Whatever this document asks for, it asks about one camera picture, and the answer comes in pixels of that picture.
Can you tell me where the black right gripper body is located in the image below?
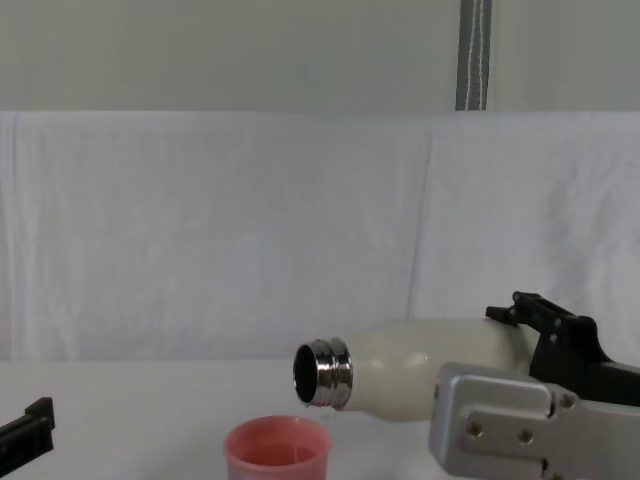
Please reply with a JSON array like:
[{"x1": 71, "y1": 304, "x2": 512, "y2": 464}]
[{"x1": 528, "y1": 314, "x2": 640, "y2": 408}]

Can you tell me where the cream vacuum bottle steel neck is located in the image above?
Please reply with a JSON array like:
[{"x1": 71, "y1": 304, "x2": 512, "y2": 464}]
[{"x1": 292, "y1": 318, "x2": 540, "y2": 426}]

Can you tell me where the white table cloth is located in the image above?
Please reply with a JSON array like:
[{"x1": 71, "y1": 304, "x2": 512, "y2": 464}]
[{"x1": 0, "y1": 357, "x2": 640, "y2": 480}]

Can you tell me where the pink cup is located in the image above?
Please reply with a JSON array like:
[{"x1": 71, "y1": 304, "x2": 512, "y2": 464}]
[{"x1": 223, "y1": 415, "x2": 334, "y2": 480}]

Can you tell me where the white curtain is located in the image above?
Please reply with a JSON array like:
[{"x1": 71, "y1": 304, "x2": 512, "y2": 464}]
[{"x1": 0, "y1": 110, "x2": 640, "y2": 362}]

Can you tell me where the grey striped post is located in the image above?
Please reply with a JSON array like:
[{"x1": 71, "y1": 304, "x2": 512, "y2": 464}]
[{"x1": 455, "y1": 0, "x2": 492, "y2": 112}]

